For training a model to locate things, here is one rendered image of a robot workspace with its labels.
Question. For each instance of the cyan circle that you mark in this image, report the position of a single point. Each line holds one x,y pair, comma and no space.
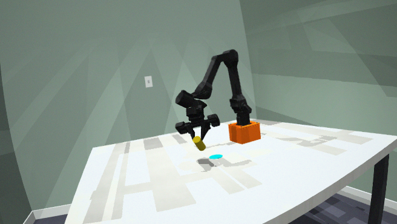
216,156

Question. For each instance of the yellow cylinder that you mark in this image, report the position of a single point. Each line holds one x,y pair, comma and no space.
199,143

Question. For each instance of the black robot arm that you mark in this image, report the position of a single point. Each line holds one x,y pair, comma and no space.
204,90

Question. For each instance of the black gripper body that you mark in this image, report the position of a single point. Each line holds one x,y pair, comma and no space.
195,122

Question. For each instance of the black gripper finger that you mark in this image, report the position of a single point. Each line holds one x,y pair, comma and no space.
205,127
190,131

